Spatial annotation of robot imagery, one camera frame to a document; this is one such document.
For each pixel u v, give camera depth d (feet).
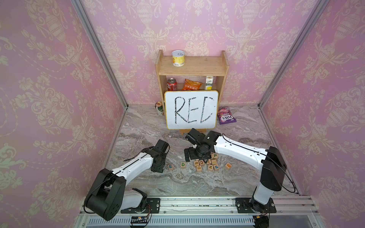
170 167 2.80
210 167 2.79
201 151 2.17
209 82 2.94
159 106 3.47
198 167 2.79
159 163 2.23
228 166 2.80
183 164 2.86
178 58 2.61
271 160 1.45
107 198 1.35
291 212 2.44
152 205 2.44
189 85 3.25
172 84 2.94
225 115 3.60
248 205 2.30
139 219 2.39
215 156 2.94
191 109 3.09
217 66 2.74
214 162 2.87
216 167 2.79
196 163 2.85
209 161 2.86
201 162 2.86
